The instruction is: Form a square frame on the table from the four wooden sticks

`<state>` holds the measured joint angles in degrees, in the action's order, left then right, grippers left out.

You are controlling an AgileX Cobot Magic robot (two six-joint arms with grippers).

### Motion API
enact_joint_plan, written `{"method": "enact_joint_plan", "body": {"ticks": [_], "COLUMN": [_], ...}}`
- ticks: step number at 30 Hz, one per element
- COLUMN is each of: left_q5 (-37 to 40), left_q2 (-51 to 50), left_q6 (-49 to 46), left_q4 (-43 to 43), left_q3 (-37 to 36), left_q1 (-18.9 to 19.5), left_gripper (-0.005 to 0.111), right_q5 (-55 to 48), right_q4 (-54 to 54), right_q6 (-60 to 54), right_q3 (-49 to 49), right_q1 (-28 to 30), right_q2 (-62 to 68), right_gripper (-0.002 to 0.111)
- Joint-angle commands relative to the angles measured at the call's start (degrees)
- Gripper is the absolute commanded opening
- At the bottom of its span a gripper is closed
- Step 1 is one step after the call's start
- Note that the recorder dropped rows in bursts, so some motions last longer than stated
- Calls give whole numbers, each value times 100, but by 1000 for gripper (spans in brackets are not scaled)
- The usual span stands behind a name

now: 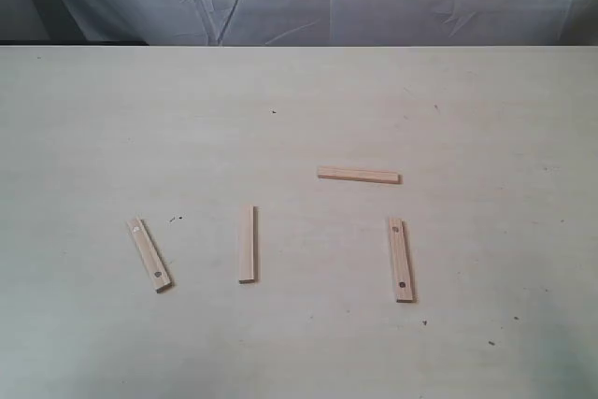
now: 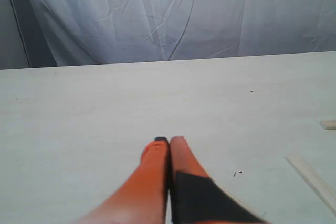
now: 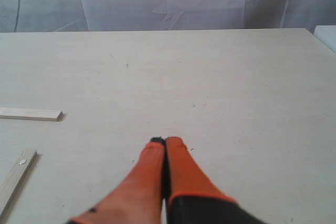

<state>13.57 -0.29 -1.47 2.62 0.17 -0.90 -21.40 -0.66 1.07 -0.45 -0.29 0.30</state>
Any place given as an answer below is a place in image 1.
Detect plain horizontal wood stick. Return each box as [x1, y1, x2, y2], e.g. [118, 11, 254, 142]
[317, 166, 402, 185]

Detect wood stick with two dots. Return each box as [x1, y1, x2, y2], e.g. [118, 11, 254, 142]
[388, 218, 417, 303]

